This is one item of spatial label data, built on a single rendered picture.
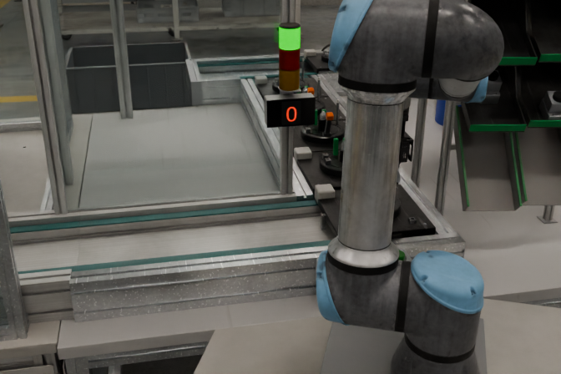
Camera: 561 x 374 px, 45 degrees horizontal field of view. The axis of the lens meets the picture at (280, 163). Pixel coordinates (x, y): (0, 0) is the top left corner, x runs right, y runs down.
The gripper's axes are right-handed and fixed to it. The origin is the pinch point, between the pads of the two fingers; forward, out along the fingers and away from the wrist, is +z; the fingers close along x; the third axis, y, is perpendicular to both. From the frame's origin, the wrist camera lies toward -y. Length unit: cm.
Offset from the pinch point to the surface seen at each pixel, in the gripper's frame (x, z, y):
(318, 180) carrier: -9.4, 10.2, -24.9
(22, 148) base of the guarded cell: -97, 21, -91
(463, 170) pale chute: 20.7, -1.0, -1.4
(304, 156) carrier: -9.9, 9.4, -39.8
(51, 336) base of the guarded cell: -76, 21, 15
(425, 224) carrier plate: 10.0, 10.2, 3.5
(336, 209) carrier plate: -9.1, 10.2, -7.8
